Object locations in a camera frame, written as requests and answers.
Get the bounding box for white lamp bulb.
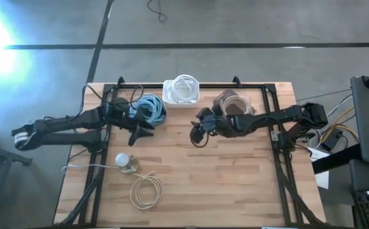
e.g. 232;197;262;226
114;152;131;169

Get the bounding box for black power adapter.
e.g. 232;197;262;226
319;128;345;152

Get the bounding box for white paper sheet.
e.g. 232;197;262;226
307;145;331;190

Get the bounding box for black cart bar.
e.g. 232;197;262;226
311;143;363;175

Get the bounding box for black floor cable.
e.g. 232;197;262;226
146;0;169;23

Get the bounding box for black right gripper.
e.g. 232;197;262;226
189;107;227;144

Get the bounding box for white plastic bin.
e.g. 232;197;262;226
162;78;201;109

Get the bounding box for grey translucent plastic bin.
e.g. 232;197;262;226
212;88;256;117

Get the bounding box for white cable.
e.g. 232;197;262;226
165;74;200;105

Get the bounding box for black metal table frame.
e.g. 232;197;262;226
57;76;324;228

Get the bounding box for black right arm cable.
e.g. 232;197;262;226
190;131;211;148

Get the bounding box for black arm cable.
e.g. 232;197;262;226
190;131;211;148
80;83;144;108

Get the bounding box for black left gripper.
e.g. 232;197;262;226
125;104;155;148

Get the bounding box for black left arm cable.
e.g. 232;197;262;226
80;83;144;108

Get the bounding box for yellow floor cables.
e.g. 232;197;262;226
319;106;360;144

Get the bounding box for black floor stand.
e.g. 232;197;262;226
0;126;33;167

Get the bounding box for white lamp cord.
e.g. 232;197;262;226
60;162;119;174

